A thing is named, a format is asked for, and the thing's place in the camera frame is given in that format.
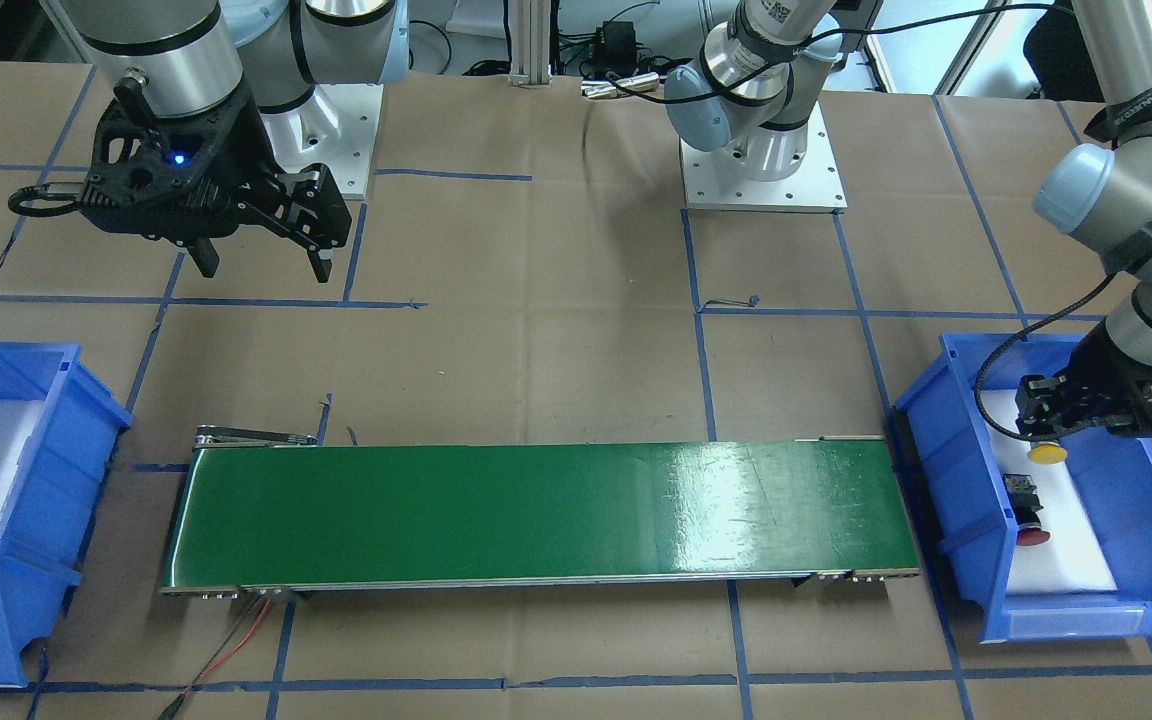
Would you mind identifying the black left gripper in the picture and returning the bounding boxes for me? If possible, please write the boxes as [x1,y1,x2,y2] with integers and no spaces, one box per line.
[1015,334,1152,441]

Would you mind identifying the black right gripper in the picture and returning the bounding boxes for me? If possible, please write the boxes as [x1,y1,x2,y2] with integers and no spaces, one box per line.
[76,85,353,283]

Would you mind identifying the yellow mushroom push button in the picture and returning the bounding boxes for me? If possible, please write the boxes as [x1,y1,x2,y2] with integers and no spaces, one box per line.
[1026,439,1069,467]

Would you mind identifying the red mushroom push button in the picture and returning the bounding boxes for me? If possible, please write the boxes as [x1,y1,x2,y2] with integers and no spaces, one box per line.
[1002,473,1051,547]

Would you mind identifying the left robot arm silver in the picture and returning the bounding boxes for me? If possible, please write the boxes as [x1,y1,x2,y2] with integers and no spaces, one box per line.
[660,1,1152,442]

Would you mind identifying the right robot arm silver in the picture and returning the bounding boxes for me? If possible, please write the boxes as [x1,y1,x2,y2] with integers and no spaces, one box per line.
[9,1,410,283]

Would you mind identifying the blue bin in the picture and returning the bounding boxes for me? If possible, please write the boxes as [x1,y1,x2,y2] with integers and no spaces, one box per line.
[897,333,1152,643]
[0,342,132,687]

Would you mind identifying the green conveyor belt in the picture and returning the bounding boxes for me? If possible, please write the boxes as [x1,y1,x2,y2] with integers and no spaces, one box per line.
[161,437,920,597]

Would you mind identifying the black power adapter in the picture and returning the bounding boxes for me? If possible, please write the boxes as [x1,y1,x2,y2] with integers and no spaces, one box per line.
[594,20,637,65]

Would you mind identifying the black braided cable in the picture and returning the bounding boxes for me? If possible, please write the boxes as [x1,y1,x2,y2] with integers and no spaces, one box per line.
[973,270,1147,441]

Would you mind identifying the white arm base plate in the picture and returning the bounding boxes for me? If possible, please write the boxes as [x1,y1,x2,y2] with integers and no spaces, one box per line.
[679,106,849,213]
[262,85,384,200]

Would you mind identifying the aluminium frame post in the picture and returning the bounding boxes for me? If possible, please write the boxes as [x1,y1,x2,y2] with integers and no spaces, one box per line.
[505,1,558,88]

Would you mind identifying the red black conveyor wires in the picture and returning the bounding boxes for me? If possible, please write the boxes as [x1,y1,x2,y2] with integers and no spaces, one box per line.
[158,590,275,720]

